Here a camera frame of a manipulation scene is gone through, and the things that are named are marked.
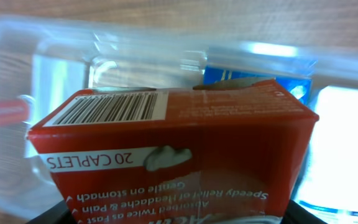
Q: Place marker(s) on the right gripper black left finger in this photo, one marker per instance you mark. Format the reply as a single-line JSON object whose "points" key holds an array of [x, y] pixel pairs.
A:
{"points": [[58, 214]]}

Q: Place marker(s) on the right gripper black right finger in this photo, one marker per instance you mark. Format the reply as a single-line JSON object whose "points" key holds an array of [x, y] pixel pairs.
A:
{"points": [[295, 214]]}

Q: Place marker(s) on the red caplets box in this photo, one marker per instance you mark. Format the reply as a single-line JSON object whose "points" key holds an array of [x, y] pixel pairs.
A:
{"points": [[176, 155]]}

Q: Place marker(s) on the blue lozenge box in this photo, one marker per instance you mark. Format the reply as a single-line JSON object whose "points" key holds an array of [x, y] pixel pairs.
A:
{"points": [[299, 87]]}

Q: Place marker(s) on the clear plastic container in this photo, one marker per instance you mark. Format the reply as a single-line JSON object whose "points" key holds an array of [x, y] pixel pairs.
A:
{"points": [[45, 62]]}

